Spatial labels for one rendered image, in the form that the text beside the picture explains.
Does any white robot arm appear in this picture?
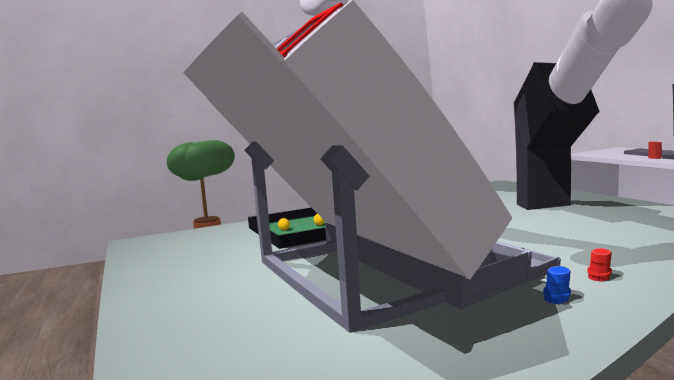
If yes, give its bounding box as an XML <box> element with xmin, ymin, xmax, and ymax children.
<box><xmin>300</xmin><ymin>0</ymin><xmax>653</xmax><ymax>104</ymax></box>

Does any red plug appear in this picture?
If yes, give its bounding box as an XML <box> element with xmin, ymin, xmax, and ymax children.
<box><xmin>587</xmin><ymin>248</ymin><xmax>612</xmax><ymax>281</ymax></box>

